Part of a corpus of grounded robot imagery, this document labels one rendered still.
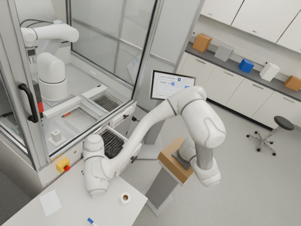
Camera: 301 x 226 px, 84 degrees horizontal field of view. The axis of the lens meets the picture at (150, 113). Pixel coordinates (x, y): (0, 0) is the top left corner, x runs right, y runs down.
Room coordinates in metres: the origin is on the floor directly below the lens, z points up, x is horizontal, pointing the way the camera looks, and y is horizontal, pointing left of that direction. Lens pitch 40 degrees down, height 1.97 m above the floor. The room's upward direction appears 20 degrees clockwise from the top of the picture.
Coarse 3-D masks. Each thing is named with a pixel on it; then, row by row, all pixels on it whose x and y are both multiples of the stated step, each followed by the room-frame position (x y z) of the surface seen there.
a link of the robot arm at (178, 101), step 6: (186, 90) 0.73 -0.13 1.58; (192, 90) 0.73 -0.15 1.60; (198, 90) 0.73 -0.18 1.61; (204, 90) 0.75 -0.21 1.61; (174, 96) 0.70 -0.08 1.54; (180, 96) 0.70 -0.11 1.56; (186, 96) 0.68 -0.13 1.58; (192, 96) 0.68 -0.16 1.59; (198, 96) 0.69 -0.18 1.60; (204, 96) 0.72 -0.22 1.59; (174, 102) 0.68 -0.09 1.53; (180, 102) 0.66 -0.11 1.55; (186, 102) 0.65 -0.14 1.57; (174, 108) 0.66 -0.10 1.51; (180, 108) 0.65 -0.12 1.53; (180, 114) 0.66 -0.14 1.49
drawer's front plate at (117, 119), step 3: (129, 108) 1.23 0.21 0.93; (132, 108) 1.26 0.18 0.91; (126, 111) 1.17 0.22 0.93; (129, 111) 1.22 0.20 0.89; (120, 114) 1.10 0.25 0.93; (123, 114) 1.12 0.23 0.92; (126, 114) 1.18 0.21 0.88; (117, 117) 1.05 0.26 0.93; (120, 117) 1.09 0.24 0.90; (123, 117) 1.13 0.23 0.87; (114, 120) 1.00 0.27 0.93; (117, 120) 1.05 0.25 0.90; (123, 120) 1.14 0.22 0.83; (114, 123) 1.01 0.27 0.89; (117, 123) 1.06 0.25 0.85; (111, 126) 1.00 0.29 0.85; (114, 126) 1.02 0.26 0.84
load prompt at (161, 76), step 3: (159, 75) 1.62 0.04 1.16; (162, 75) 1.64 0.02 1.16; (165, 75) 1.66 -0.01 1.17; (168, 75) 1.67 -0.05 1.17; (159, 78) 1.61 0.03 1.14; (162, 78) 1.62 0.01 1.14; (165, 78) 1.64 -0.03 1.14; (168, 78) 1.65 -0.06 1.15; (171, 78) 1.67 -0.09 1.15; (174, 78) 1.69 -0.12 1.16; (177, 78) 1.70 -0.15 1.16; (180, 78) 1.72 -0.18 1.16; (183, 78) 1.74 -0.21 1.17; (177, 81) 1.69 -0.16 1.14; (180, 81) 1.70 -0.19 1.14; (183, 81) 1.72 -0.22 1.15
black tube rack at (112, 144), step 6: (102, 132) 0.86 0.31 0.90; (108, 132) 0.88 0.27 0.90; (102, 138) 0.83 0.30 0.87; (108, 138) 0.85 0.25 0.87; (114, 138) 0.84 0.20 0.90; (108, 144) 0.77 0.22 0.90; (114, 144) 0.79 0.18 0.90; (120, 144) 0.81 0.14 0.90; (108, 150) 0.72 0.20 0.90; (114, 150) 0.74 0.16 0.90; (108, 156) 0.69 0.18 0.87
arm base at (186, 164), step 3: (177, 150) 0.97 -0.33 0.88; (174, 153) 0.93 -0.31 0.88; (177, 153) 0.93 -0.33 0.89; (174, 156) 0.90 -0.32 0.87; (177, 156) 0.91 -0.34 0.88; (180, 156) 0.89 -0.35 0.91; (177, 159) 0.89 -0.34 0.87; (180, 159) 0.88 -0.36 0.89; (183, 159) 0.88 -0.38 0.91; (180, 162) 0.87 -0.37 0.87; (183, 162) 0.87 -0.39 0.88; (186, 162) 0.87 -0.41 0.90; (183, 165) 0.85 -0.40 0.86; (186, 165) 0.85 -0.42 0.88; (189, 165) 0.87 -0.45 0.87; (186, 168) 0.83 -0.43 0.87
